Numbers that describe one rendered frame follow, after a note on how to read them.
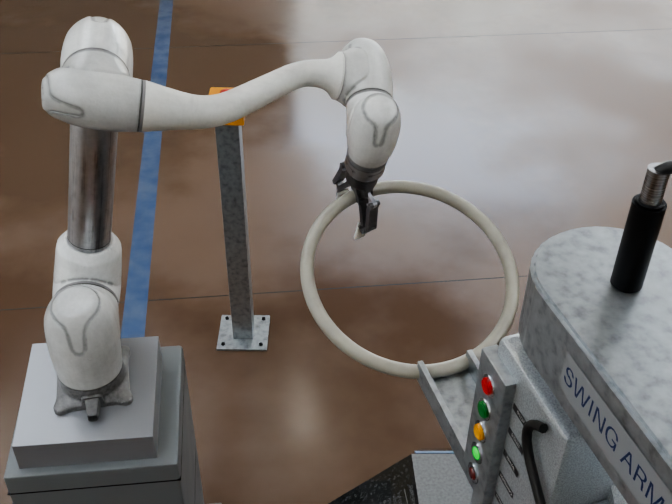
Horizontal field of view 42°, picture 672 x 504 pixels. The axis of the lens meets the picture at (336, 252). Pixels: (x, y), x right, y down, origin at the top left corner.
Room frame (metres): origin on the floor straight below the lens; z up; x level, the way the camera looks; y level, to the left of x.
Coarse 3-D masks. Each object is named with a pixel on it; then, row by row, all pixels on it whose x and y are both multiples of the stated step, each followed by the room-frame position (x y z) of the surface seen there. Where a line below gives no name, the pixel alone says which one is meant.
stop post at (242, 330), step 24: (240, 120) 2.48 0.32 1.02; (216, 144) 2.50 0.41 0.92; (240, 144) 2.51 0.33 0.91; (240, 168) 2.50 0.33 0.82; (240, 192) 2.50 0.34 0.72; (240, 216) 2.50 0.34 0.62; (240, 240) 2.50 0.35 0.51; (240, 264) 2.50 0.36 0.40; (240, 288) 2.50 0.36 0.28; (240, 312) 2.50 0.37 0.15; (240, 336) 2.50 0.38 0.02; (264, 336) 2.51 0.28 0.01
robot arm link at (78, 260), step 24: (96, 24) 1.62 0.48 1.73; (72, 48) 1.55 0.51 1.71; (120, 48) 1.57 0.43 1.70; (72, 144) 1.59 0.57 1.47; (96, 144) 1.57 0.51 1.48; (72, 168) 1.59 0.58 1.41; (96, 168) 1.57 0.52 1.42; (72, 192) 1.59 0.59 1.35; (96, 192) 1.58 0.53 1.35; (72, 216) 1.59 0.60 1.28; (96, 216) 1.58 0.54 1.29; (72, 240) 1.59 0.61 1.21; (96, 240) 1.58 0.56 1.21; (72, 264) 1.56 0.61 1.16; (96, 264) 1.56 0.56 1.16; (120, 264) 1.62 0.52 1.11; (120, 288) 1.61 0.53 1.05
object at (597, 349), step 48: (576, 240) 0.93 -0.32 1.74; (528, 288) 0.86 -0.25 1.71; (576, 288) 0.83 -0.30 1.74; (528, 336) 0.83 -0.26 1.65; (576, 336) 0.75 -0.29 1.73; (624, 336) 0.74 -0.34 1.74; (576, 384) 0.72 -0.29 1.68; (624, 384) 0.67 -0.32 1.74; (624, 432) 0.62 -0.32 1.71; (624, 480) 0.60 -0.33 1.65
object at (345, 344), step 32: (352, 192) 1.63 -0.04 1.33; (384, 192) 1.65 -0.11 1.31; (416, 192) 1.66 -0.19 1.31; (448, 192) 1.66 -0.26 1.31; (320, 224) 1.54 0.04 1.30; (480, 224) 1.60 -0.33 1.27; (512, 256) 1.52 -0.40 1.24; (512, 288) 1.44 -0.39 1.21; (320, 320) 1.33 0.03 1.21; (512, 320) 1.37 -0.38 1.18; (352, 352) 1.27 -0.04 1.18; (480, 352) 1.29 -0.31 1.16
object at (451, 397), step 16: (432, 384) 1.19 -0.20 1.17; (448, 384) 1.23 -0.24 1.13; (464, 384) 1.23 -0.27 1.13; (432, 400) 1.17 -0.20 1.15; (448, 400) 1.19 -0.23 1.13; (464, 400) 1.19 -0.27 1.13; (448, 416) 1.11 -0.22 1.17; (464, 416) 1.15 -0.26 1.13; (448, 432) 1.09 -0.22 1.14; (464, 432) 1.11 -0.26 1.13; (464, 448) 1.03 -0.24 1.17
